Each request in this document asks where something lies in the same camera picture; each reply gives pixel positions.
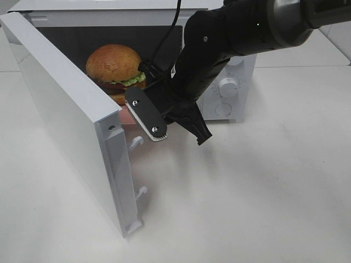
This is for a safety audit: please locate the lower white timer knob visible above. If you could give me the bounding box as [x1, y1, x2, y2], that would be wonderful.
[218, 78, 239, 98]

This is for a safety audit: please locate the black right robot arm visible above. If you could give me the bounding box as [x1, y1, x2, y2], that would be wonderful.
[141, 1, 350, 144]

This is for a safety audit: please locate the round white door button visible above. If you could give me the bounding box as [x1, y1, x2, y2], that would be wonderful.
[215, 104, 232, 117]

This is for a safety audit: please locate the white microwave oven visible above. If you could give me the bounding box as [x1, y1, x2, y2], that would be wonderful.
[10, 1, 256, 122]

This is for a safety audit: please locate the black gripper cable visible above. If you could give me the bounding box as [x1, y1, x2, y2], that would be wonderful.
[150, 0, 183, 66]

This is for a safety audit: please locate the burger with lettuce and cheese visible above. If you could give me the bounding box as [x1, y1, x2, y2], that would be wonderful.
[86, 44, 146, 105]

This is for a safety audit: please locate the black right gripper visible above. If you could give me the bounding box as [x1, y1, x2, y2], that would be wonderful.
[145, 49, 230, 145]

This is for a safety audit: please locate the white microwave door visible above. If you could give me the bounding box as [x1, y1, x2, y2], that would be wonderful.
[1, 12, 144, 237]

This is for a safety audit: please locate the pink round plate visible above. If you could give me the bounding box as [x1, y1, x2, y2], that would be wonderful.
[118, 105, 139, 128]

